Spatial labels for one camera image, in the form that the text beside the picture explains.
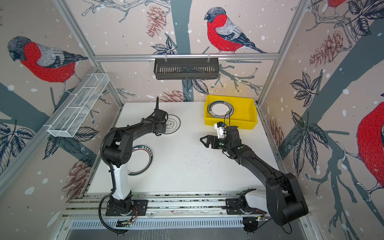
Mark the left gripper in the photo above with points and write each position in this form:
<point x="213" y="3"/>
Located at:
<point x="164" y="129"/>

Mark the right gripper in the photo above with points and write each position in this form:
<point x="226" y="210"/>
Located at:
<point x="211" y="139"/>

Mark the white plate black cloud outline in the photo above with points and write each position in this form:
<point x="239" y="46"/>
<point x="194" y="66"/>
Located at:
<point x="173" y="123"/>

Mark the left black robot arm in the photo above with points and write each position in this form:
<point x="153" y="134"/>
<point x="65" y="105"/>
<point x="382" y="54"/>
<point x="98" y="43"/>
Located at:
<point x="116" y="151"/>

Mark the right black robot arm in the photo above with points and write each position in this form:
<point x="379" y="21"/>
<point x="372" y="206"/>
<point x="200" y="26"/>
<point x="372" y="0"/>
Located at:
<point x="285" y="201"/>

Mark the yellow plastic bin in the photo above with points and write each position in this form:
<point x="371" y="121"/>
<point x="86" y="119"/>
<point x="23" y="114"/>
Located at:
<point x="245" y="116"/>

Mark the white plate red green rim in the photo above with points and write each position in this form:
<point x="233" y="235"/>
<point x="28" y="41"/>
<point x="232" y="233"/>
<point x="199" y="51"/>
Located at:
<point x="140" y="161"/>

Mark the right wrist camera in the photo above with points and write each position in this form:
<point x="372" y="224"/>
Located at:
<point x="220" y="128"/>

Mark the black hanging wire basket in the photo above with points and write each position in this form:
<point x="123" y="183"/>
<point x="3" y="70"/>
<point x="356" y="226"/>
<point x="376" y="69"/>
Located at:
<point x="186" y="69"/>

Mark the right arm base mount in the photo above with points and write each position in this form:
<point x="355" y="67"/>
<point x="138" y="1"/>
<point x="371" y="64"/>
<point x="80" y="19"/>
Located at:
<point x="239" y="206"/>

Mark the aluminium rail frame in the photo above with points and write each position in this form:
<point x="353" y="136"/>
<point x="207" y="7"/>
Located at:
<point x="161" y="206"/>

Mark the white wire mesh shelf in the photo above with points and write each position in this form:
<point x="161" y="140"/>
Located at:
<point x="71" y="118"/>

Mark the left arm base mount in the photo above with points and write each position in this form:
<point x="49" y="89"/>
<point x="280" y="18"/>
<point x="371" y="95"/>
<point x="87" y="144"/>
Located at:
<point x="121" y="208"/>

